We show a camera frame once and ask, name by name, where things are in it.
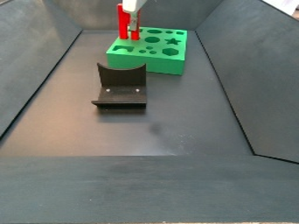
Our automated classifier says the green foam shape board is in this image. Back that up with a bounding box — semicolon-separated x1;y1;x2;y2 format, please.
107;27;187;75

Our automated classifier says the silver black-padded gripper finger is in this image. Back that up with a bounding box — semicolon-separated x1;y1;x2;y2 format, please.
130;11;139;31

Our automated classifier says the red double-square object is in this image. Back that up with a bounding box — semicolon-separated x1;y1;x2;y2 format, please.
116;3;140;40

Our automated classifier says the black curved holder stand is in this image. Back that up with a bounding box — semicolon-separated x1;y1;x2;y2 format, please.
91;64;147;107

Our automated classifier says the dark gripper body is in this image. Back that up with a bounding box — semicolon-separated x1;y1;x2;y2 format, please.
123;0;147;13

